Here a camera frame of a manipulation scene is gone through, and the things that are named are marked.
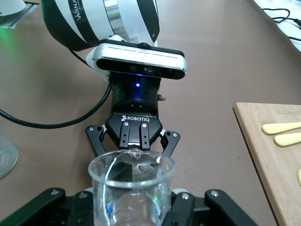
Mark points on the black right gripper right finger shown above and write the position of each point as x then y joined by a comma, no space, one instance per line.
211,209

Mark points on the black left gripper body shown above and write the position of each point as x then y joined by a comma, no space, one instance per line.
136,103

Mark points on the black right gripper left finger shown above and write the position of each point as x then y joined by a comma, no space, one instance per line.
42,207

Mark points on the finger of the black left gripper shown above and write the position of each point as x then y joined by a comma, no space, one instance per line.
96,141
170,143

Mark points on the clear glass beaker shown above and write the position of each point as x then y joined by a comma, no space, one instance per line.
131,202

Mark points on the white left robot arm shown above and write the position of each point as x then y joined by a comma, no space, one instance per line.
94,21

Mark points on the green sleeved glass bottle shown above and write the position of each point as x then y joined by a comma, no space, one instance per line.
5,157

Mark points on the wooden cutting board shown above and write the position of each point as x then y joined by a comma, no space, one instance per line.
277,176

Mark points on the brown table cover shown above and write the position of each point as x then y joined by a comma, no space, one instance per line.
211,70

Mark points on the lemon slice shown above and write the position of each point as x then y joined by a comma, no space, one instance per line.
299,177

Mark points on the yellow plastic fork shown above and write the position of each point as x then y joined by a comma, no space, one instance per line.
289,139

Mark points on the yellow plastic knife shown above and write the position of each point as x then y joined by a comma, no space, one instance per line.
279,128

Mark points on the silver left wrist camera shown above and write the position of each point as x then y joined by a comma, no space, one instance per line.
141,61

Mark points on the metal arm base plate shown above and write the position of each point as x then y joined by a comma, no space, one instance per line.
23,14

